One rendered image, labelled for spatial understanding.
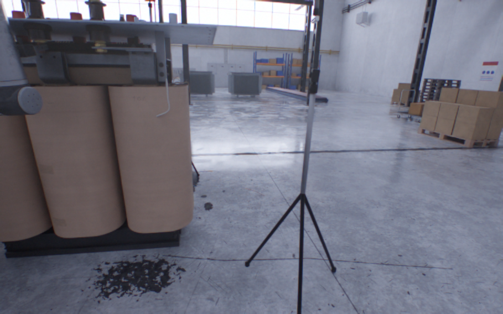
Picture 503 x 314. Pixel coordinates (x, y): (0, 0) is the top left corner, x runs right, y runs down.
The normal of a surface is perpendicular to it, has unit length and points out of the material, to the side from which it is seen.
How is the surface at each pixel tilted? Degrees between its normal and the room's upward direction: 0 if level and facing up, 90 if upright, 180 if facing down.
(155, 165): 90
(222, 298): 0
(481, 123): 90
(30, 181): 90
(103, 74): 90
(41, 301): 0
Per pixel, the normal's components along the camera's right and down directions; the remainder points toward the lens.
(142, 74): 0.18, 0.31
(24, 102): 0.99, 0.04
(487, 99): -0.97, 0.05
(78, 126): 0.41, 0.30
